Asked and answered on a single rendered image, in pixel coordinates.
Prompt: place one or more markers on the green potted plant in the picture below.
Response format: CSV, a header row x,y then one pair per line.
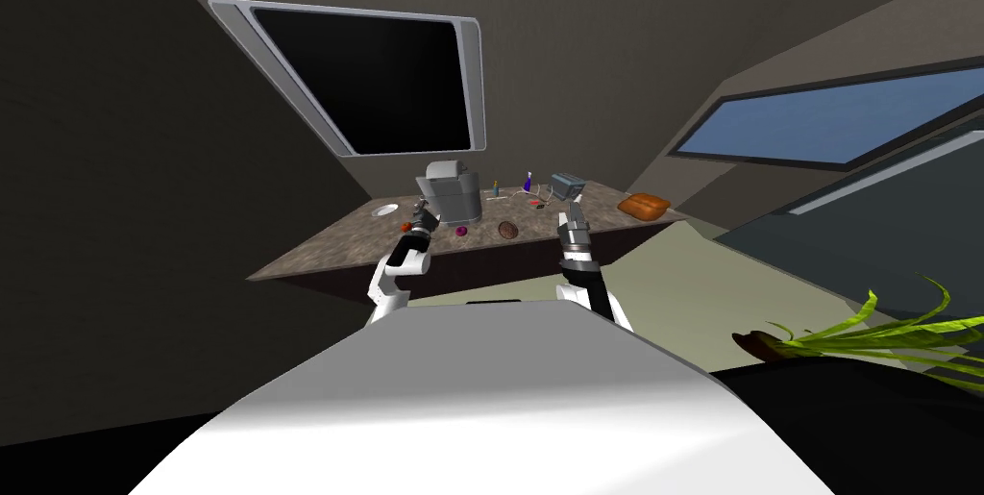
x,y
876,337

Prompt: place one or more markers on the brown bread loaf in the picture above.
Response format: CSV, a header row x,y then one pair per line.
x,y
644,207

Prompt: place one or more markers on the white plate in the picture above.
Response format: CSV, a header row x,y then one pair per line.
x,y
385,210

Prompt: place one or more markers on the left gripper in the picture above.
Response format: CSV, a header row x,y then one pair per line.
x,y
427,221

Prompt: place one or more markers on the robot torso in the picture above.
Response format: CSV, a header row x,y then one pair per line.
x,y
492,403

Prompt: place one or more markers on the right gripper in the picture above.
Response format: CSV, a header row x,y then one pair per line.
x,y
574,236

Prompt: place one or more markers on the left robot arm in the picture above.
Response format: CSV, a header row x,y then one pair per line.
x,y
390,287

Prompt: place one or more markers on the brown round object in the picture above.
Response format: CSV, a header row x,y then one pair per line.
x,y
507,230

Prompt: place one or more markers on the purple bottle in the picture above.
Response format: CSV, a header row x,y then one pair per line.
x,y
527,184

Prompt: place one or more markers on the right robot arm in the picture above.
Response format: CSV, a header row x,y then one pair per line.
x,y
588,291

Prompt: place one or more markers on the grey coffee machine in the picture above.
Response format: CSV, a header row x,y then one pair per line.
x,y
452,195

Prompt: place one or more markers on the blue window with dark frame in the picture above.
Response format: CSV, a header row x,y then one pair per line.
x,y
830,122

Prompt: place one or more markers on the dark window with grey frame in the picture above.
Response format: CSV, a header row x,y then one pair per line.
x,y
369,76

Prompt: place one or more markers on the grey toaster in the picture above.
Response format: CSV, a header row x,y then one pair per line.
x,y
567,187

